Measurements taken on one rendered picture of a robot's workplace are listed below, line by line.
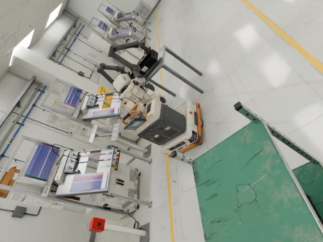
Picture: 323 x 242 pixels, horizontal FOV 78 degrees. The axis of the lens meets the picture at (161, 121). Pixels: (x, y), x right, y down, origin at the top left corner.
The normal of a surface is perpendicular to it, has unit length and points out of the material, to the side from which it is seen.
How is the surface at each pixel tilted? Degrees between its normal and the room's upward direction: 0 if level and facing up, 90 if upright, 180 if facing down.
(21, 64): 90
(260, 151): 0
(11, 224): 90
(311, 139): 0
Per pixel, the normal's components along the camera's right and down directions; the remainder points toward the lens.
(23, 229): 0.61, -0.58
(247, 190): -0.79, -0.40
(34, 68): 0.04, 0.71
